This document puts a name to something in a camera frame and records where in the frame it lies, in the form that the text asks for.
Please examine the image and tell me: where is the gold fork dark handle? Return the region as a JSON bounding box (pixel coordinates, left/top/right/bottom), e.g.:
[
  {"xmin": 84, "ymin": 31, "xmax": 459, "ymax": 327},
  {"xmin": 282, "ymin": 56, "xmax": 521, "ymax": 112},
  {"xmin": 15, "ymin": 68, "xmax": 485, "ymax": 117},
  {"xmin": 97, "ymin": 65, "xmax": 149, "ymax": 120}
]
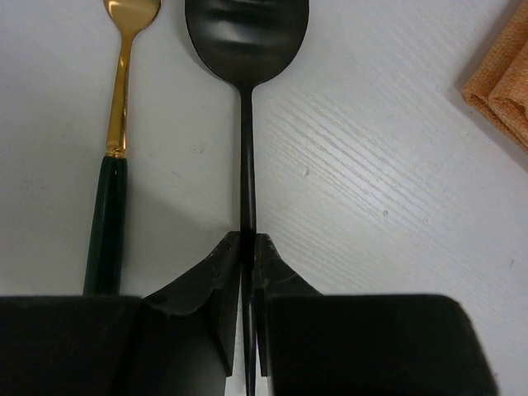
[{"xmin": 82, "ymin": 0, "xmax": 162, "ymax": 296}]

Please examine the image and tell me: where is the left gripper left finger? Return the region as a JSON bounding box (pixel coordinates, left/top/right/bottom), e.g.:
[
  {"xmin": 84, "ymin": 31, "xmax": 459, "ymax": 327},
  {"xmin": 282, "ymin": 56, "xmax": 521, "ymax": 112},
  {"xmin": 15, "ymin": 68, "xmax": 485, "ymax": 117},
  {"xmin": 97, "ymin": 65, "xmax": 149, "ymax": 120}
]
[{"xmin": 1, "ymin": 232, "xmax": 240, "ymax": 395}]

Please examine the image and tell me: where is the black spoon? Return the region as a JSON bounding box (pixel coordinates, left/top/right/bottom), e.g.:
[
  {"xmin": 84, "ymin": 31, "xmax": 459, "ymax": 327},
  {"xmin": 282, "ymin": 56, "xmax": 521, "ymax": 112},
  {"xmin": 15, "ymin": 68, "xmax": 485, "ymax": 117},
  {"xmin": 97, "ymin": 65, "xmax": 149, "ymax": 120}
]
[{"xmin": 185, "ymin": 0, "xmax": 309, "ymax": 395}]

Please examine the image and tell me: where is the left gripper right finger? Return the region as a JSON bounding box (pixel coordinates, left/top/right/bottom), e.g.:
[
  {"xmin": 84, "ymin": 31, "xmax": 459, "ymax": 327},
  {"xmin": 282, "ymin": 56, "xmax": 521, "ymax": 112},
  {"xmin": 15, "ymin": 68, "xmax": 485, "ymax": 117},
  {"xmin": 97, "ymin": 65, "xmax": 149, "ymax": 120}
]
[{"xmin": 254, "ymin": 234, "xmax": 498, "ymax": 395}]

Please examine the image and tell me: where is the orange cloth napkin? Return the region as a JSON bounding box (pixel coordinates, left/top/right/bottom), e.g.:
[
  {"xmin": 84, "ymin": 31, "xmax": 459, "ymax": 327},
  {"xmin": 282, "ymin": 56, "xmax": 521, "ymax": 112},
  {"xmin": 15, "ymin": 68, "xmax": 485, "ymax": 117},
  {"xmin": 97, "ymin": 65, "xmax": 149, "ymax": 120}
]
[{"xmin": 461, "ymin": 1, "xmax": 527, "ymax": 150}]

